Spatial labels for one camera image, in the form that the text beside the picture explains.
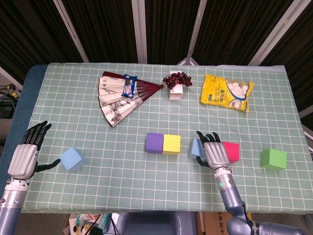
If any white metal frame bar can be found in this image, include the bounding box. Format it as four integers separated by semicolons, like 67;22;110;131
0;65;24;90
298;105;313;118

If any magenta foam cube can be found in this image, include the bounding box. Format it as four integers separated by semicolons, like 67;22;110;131
222;141;241;164

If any purple foam cube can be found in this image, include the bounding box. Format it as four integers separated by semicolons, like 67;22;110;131
145;132;164;154

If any green checked tablecloth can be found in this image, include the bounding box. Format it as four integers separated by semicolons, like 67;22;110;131
19;62;310;214

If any dark pleated curtain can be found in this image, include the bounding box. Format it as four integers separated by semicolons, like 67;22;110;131
0;0;313;111

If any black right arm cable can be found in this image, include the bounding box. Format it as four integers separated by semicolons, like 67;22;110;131
241;199;255;235

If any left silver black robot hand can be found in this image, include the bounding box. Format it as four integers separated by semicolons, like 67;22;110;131
7;121;61;181

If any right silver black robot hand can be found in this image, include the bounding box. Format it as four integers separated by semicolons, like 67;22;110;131
195;131;231;170

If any white metal frame post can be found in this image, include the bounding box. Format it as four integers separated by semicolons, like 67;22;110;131
53;0;90;63
131;0;148;63
248;0;300;66
176;0;208;66

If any white paper box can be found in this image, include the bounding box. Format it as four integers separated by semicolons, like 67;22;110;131
169;71;184;100

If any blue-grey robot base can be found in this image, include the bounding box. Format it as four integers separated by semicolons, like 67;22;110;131
114;211;199;235

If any yellow foam cube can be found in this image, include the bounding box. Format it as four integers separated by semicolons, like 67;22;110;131
162;134;181;155

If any blue snack packet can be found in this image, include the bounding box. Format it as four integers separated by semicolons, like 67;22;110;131
121;74;138;98

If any colourful printed packaging pile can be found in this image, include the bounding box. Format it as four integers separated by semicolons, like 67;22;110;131
67;212;112;235

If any painted paper folding fan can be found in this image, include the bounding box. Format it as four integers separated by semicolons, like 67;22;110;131
98;70;165;128

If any dark red grape bunch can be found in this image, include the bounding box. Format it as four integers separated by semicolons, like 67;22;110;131
162;71;193;90

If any black electronics with cables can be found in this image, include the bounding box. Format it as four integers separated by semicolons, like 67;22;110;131
0;83;22;118

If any green foam cube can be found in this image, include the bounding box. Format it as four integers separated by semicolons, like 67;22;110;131
259;147;288;170

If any yellow marshmallow bag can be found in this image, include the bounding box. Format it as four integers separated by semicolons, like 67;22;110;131
200;73;255;113

